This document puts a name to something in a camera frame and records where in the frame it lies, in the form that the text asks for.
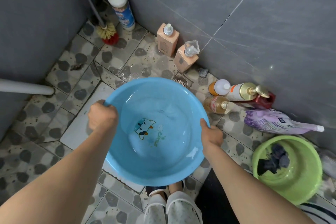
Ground person's left hand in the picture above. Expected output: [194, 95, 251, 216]
[87, 100, 119, 134]

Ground person's right hand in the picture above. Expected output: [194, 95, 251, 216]
[200, 118, 224, 152]

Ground blue plastic basin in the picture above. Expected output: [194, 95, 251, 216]
[103, 77, 211, 187]

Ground person's right forearm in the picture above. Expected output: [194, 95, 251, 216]
[203, 143, 315, 224]

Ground person's left forearm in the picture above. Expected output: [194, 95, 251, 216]
[0, 127, 117, 224]

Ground amber bottle with gold pump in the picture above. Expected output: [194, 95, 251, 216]
[204, 96, 236, 115]

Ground orange bottle with white cap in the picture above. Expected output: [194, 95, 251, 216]
[208, 79, 231, 97]

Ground metal floor drain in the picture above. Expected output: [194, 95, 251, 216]
[173, 73, 193, 88]

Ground white bottle with gold pump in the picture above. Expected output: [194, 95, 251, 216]
[226, 82, 270, 101]

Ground red bottle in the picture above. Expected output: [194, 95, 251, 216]
[243, 93, 276, 110]

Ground person's foot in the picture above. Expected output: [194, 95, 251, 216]
[168, 180, 186, 194]

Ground purple refill pouch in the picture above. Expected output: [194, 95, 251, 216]
[244, 108, 325, 135]

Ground yellow red toilet brush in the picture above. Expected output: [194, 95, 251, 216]
[71, 0, 120, 46]

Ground peach bottle with clear pump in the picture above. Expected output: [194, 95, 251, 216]
[174, 40, 200, 73]

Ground dark wet cloth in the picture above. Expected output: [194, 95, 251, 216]
[257, 144, 290, 176]

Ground black floor mat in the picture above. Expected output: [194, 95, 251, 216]
[195, 168, 240, 224]

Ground white pipe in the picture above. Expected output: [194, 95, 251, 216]
[0, 78, 55, 96]

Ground dark blue slipper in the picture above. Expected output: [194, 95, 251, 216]
[145, 185, 168, 197]

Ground person's white patterned trousers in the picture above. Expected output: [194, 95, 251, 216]
[143, 191, 203, 224]

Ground peach bottle with white pump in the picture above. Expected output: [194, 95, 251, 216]
[157, 23, 180, 57]

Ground white blue-label cleaner bottle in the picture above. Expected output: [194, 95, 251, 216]
[106, 0, 136, 32]

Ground green plastic basin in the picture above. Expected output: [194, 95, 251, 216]
[252, 135, 323, 205]

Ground striped cloth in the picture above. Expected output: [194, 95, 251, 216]
[298, 201, 336, 224]

